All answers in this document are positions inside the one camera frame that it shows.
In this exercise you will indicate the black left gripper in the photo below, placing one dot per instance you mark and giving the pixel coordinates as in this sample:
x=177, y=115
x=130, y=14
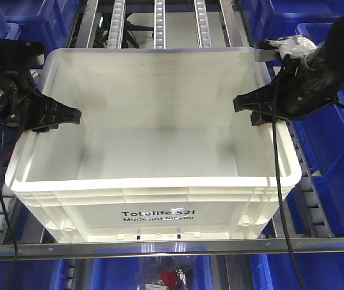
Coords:
x=22, y=105

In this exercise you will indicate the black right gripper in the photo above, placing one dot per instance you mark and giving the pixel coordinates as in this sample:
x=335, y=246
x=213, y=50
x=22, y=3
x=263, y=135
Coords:
x=306, y=85

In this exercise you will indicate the white plastic tote bin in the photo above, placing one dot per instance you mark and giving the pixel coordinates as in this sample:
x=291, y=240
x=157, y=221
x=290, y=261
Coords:
x=159, y=153

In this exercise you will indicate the blue bin right far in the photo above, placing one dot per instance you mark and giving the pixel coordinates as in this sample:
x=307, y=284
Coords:
x=272, y=19

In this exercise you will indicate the blue bin left far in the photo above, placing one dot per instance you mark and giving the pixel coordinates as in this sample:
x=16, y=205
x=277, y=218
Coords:
x=48, y=22

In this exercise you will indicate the blue bin right near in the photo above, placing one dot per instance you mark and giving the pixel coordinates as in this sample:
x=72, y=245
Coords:
x=321, y=135

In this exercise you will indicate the blue bin lower left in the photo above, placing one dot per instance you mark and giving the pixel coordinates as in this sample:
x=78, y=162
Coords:
x=35, y=274

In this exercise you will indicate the blue bin lower right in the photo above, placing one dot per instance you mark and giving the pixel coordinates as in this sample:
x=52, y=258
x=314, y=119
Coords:
x=318, y=270

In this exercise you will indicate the far roller track right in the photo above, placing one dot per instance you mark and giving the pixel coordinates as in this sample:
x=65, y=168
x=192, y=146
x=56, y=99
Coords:
x=202, y=24

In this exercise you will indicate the far roller track left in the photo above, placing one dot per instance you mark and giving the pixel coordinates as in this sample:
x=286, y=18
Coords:
x=114, y=40

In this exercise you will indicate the far roller track middle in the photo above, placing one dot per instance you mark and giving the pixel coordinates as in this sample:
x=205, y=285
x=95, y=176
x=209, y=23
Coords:
x=159, y=41

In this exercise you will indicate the left white roller track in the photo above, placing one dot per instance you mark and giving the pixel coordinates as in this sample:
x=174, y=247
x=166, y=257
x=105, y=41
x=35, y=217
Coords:
x=9, y=202

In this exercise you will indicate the white roller track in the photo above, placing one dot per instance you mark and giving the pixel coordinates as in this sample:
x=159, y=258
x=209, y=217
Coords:
x=314, y=221
x=9, y=202

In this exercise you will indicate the right white roller track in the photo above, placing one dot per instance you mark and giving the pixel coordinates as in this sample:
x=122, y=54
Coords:
x=314, y=221

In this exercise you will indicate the red item in bag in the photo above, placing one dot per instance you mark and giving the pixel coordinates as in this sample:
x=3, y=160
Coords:
x=168, y=278

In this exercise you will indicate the metal shelf front rail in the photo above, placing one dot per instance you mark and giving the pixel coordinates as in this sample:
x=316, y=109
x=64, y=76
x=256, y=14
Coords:
x=48, y=251

